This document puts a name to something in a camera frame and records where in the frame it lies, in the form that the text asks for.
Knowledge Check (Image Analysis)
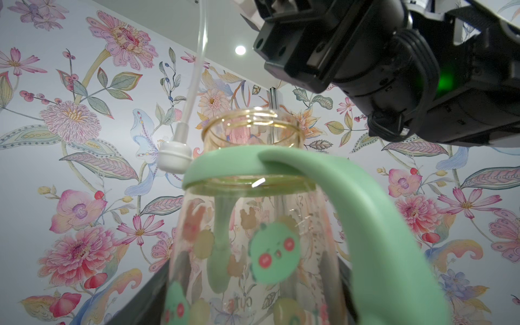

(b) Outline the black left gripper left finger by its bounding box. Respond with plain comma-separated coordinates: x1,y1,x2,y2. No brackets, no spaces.
108,263,169,325

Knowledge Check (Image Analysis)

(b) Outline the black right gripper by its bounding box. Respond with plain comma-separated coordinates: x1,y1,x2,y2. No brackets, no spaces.
237,1,410,115

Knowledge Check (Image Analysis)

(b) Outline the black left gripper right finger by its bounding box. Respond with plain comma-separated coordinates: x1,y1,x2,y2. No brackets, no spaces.
339,259,358,325

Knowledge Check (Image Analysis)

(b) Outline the green bottle handle ring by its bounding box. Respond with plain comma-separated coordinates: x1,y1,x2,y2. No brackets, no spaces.
181,145,452,325

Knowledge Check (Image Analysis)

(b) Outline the clear printed baby bottle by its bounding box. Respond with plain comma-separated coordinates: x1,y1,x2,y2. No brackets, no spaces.
161,108,348,324

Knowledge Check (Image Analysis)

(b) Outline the clear straw with white weight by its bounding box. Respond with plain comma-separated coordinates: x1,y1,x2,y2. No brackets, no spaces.
156,0,209,175

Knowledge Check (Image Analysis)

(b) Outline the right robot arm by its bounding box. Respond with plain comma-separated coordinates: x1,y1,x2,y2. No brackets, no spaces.
236,0,519,146

